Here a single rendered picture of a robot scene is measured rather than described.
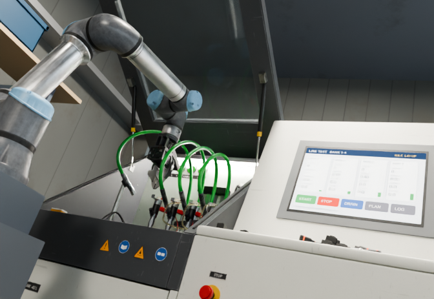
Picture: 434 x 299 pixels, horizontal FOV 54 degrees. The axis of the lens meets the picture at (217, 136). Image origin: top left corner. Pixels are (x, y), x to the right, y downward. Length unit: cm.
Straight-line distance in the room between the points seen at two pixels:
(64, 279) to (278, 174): 79
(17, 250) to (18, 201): 11
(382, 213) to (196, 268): 59
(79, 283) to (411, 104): 352
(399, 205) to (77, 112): 333
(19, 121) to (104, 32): 42
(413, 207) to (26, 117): 110
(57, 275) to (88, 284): 13
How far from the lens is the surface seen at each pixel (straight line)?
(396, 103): 435
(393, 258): 110
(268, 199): 151
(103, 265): 139
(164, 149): 164
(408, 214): 141
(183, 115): 173
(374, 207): 142
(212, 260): 121
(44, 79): 134
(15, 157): 110
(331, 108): 435
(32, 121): 113
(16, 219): 109
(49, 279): 152
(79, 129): 427
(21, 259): 109
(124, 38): 139
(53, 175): 409
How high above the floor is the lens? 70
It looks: 25 degrees up
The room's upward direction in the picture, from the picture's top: 17 degrees clockwise
